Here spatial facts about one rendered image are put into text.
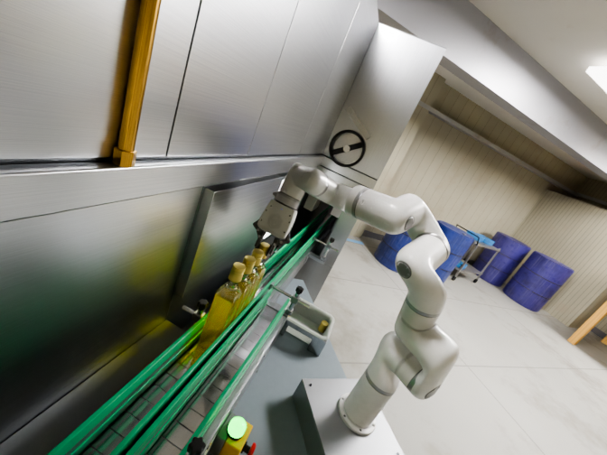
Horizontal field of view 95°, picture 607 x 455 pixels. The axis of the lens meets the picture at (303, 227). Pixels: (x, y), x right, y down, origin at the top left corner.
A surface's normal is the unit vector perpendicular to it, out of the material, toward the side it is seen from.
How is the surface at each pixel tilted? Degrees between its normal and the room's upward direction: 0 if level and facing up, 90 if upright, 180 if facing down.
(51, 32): 90
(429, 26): 90
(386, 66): 90
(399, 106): 90
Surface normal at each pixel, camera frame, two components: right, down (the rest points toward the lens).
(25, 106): 0.88, 0.46
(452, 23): 0.28, 0.47
